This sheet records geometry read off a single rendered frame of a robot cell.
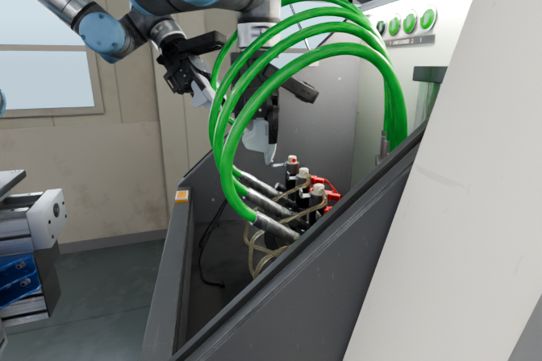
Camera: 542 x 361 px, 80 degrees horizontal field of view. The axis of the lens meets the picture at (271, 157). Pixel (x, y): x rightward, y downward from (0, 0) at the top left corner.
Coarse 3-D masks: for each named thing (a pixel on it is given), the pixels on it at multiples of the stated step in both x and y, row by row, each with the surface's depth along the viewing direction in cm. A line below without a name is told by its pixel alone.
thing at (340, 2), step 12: (288, 0) 63; (300, 0) 63; (312, 0) 63; (324, 0) 62; (336, 0) 61; (360, 12) 61; (372, 24) 61; (228, 48) 68; (216, 60) 69; (216, 72) 70; (216, 84) 72; (384, 84) 64; (384, 96) 65; (384, 108) 65; (228, 120) 73; (384, 120) 66; (384, 132) 66
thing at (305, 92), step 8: (272, 64) 56; (264, 72) 56; (272, 72) 56; (288, 80) 57; (296, 80) 58; (288, 88) 58; (296, 88) 58; (304, 88) 58; (312, 88) 59; (296, 96) 61; (304, 96) 59; (312, 96) 59
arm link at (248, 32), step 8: (240, 24) 54; (248, 24) 53; (256, 24) 53; (264, 24) 53; (272, 24) 53; (240, 32) 55; (248, 32) 53; (256, 32) 53; (280, 32) 56; (240, 40) 55; (248, 40) 54; (272, 40) 54; (280, 40) 57; (240, 48) 58; (264, 48) 54
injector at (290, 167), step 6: (288, 168) 64; (294, 168) 64; (294, 174) 64; (288, 180) 65; (294, 180) 64; (276, 186) 65; (282, 186) 65; (288, 186) 65; (294, 186) 65; (282, 192) 65; (294, 192) 65; (294, 198) 66; (294, 228) 68
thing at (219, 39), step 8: (208, 32) 69; (216, 32) 69; (184, 40) 72; (192, 40) 71; (200, 40) 70; (208, 40) 69; (216, 40) 69; (224, 40) 71; (184, 48) 72; (192, 48) 72; (200, 48) 72; (208, 48) 72; (216, 48) 71
